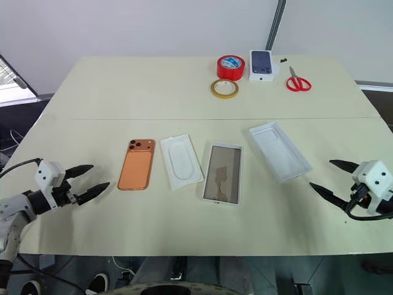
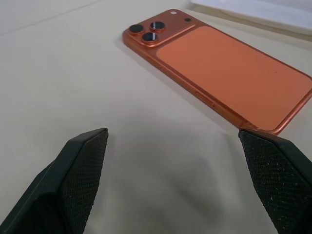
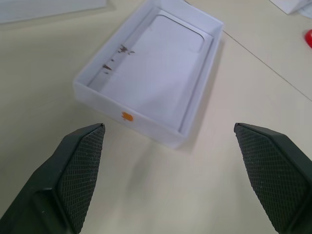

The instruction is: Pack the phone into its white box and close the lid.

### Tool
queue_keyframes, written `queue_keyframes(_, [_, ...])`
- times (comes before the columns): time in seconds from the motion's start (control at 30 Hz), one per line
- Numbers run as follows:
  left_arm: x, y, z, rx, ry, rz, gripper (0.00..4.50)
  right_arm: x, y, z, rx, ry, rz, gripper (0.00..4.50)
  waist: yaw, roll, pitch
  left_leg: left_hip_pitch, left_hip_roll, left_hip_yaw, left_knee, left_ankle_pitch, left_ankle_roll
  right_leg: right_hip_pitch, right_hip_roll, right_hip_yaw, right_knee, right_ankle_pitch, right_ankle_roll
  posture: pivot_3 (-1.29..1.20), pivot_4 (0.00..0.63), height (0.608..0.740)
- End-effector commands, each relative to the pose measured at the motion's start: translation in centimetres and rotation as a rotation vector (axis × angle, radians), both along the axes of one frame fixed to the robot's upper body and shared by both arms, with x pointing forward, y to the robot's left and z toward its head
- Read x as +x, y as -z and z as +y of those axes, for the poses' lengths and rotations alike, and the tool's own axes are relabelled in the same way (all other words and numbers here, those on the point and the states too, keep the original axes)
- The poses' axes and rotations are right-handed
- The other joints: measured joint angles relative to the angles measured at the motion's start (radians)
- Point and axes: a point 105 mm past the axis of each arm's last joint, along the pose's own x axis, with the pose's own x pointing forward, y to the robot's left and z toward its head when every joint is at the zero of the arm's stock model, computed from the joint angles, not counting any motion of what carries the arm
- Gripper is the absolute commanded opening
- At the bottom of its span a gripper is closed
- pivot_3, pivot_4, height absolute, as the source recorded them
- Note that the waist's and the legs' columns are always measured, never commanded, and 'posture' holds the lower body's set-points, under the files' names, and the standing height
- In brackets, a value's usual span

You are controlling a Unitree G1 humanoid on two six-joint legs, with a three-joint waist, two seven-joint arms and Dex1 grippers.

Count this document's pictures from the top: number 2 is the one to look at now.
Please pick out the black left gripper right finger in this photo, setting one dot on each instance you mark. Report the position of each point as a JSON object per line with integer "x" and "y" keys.
{"x": 278, "y": 175}

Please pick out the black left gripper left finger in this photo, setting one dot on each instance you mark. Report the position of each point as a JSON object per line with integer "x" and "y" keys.
{"x": 73, "y": 185}

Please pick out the orange smartphone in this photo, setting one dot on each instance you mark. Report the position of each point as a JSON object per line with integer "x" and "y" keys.
{"x": 226, "y": 73}

